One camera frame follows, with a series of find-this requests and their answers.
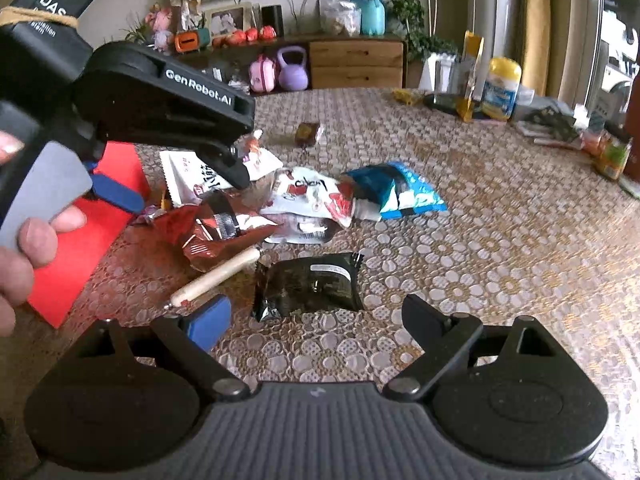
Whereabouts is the white red snack packet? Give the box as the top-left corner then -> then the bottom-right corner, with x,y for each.
160,148 -> 283,208

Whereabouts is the beige sausage stick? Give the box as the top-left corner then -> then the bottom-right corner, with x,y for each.
163,246 -> 260,311

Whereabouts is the person's left hand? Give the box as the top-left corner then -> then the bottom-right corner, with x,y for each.
0,131 -> 89,338

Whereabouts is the brown chip bag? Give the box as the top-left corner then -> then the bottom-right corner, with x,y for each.
132,191 -> 278,272

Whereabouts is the small brown gold snack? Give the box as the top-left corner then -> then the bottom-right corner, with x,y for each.
294,122 -> 326,148

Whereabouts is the white red cherry packet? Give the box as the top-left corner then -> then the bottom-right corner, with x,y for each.
259,167 -> 354,245

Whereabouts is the purple kettlebell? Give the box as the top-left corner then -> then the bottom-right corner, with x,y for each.
277,46 -> 309,91

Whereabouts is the red cardboard box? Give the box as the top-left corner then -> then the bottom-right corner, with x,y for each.
28,143 -> 150,328

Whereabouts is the black snack packet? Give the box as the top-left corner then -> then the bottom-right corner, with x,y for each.
252,252 -> 363,322

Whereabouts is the framed photo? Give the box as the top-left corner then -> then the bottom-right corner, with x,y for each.
203,2 -> 254,38

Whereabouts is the floral lace tablecloth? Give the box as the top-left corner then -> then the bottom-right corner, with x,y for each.
0,86 -> 640,480

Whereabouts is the black cylinder speaker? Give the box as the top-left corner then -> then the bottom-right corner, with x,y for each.
260,4 -> 284,38

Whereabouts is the wooden tv cabinet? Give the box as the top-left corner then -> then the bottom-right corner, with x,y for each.
176,34 -> 408,96

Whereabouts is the blue white snack packet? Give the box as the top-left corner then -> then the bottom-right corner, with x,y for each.
343,162 -> 447,221

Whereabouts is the yellow small wrapper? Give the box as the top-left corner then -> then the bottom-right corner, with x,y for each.
392,88 -> 424,106

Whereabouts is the teal spray bottle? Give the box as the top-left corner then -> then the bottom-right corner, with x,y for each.
350,0 -> 386,37

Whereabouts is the white plant pot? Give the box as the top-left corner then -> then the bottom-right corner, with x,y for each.
418,53 -> 457,93

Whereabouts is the green potted plant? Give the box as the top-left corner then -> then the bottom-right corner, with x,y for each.
385,0 -> 458,62

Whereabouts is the glass cup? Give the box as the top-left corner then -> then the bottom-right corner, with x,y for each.
434,56 -> 460,110

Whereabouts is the yellow lid wipes canister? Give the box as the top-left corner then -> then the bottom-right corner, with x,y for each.
482,58 -> 522,122

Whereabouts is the gold tall packet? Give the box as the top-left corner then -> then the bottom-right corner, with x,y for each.
456,30 -> 484,122

